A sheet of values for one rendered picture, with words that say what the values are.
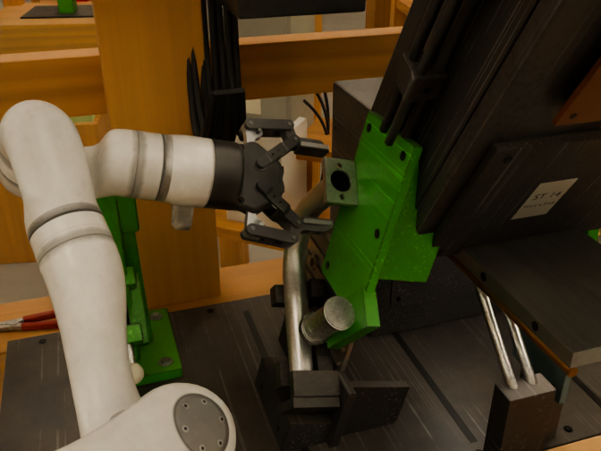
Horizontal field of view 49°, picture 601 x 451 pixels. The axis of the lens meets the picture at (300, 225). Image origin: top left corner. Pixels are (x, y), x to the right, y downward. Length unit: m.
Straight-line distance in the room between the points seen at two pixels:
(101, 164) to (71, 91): 0.38
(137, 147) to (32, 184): 0.11
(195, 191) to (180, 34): 0.32
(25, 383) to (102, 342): 0.40
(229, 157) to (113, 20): 0.32
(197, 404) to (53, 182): 0.24
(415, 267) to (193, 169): 0.27
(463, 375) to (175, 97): 0.56
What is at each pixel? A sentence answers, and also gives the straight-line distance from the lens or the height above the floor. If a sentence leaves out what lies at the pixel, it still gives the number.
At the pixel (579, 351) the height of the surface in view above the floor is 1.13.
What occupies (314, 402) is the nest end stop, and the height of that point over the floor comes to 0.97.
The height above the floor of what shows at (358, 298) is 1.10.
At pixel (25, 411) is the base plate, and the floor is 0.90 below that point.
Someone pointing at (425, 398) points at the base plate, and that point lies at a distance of 0.92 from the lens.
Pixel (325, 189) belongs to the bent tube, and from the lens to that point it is 0.74.
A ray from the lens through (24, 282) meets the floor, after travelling 3.00.
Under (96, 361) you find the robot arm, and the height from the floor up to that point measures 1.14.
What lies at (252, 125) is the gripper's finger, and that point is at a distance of 0.75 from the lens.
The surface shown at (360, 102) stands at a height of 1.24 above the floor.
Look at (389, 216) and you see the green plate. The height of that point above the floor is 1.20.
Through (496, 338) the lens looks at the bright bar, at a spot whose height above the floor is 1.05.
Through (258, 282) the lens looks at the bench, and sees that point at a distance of 1.16.
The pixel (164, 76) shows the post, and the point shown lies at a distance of 0.96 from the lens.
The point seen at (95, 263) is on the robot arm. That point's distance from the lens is 0.61.
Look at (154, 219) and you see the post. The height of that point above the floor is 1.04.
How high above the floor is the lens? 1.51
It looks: 28 degrees down
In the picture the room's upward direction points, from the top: straight up
